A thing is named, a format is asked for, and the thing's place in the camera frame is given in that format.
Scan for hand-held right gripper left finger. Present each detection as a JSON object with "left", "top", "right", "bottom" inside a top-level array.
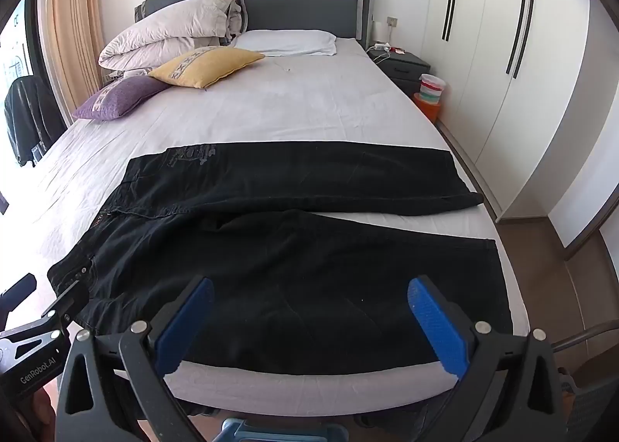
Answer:
[{"left": 57, "top": 276, "right": 216, "bottom": 442}]

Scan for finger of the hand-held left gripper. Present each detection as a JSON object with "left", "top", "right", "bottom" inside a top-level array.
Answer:
[
  {"left": 0, "top": 280, "right": 91, "bottom": 360},
  {"left": 0, "top": 273, "right": 38, "bottom": 314}
]

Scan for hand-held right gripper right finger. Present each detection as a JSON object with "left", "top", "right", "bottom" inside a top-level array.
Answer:
[{"left": 406, "top": 274, "right": 564, "bottom": 442}]

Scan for black pants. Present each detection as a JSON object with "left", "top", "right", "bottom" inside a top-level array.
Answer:
[{"left": 47, "top": 140, "right": 514, "bottom": 376}]

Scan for light blue plastic stool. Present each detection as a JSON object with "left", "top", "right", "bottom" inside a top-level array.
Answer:
[{"left": 220, "top": 415, "right": 350, "bottom": 442}]

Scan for black jacket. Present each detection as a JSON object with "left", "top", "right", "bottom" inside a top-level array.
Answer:
[{"left": 4, "top": 76, "right": 66, "bottom": 167}]

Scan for purple cushion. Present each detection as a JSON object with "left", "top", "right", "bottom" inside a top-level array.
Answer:
[{"left": 72, "top": 75, "right": 168, "bottom": 122}]

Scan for orange plastic stool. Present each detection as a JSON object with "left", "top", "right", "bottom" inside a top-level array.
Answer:
[{"left": 412, "top": 93, "right": 442, "bottom": 124}]

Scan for window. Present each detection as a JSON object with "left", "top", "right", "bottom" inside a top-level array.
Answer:
[{"left": 0, "top": 0, "right": 46, "bottom": 211}]

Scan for striped plastic bucket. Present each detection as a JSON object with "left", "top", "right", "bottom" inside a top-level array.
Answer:
[{"left": 418, "top": 73, "right": 446, "bottom": 107}]

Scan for white wardrobe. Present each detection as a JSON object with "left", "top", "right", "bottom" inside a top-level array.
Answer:
[{"left": 421, "top": 0, "right": 619, "bottom": 259}]

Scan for bed with white sheet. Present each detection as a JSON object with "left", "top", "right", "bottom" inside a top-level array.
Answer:
[{"left": 0, "top": 31, "right": 530, "bottom": 416}]

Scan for yellow cushion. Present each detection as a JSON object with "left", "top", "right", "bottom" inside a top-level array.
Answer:
[{"left": 147, "top": 46, "right": 266, "bottom": 89}]

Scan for beige curtain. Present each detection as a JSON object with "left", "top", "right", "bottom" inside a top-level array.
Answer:
[{"left": 46, "top": 0, "right": 104, "bottom": 124}]

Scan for dark grey nightstand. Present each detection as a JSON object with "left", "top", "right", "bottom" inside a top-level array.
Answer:
[{"left": 366, "top": 48, "right": 433, "bottom": 85}]

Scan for folded beige duvet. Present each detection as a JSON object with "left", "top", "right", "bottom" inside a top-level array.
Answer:
[{"left": 98, "top": 0, "right": 250, "bottom": 73}]

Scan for white pillow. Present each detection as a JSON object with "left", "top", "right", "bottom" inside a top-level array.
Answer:
[{"left": 231, "top": 29, "right": 337, "bottom": 57}]

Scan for dark grey padded headboard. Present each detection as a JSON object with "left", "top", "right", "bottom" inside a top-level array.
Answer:
[{"left": 133, "top": 0, "right": 378, "bottom": 49}]

